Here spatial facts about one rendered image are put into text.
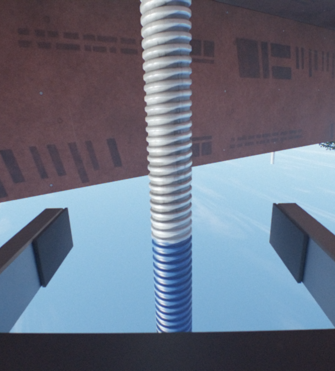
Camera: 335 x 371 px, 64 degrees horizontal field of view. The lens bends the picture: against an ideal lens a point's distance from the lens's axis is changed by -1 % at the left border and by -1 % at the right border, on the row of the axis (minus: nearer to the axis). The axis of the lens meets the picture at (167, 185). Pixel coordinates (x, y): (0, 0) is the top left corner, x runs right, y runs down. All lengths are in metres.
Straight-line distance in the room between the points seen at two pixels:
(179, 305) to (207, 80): 1.13
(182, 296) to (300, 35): 1.70
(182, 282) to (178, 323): 0.04
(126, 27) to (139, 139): 0.40
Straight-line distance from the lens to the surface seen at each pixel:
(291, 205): 0.17
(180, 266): 0.26
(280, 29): 1.71
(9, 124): 0.98
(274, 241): 0.17
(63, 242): 0.17
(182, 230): 0.24
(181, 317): 0.29
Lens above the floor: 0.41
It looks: 17 degrees up
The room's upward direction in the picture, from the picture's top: 178 degrees clockwise
